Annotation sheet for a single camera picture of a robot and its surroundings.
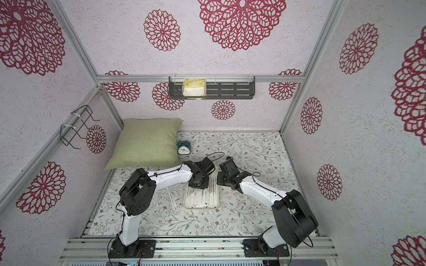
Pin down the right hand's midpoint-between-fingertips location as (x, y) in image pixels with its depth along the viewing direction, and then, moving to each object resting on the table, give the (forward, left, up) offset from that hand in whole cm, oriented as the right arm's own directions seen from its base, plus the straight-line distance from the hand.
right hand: (219, 176), depth 89 cm
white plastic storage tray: (-10, +9, -6) cm, 15 cm away
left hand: (-3, +9, -6) cm, 11 cm away
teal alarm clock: (+20, +22, 0) cm, 30 cm away
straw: (-11, +25, -7) cm, 28 cm away
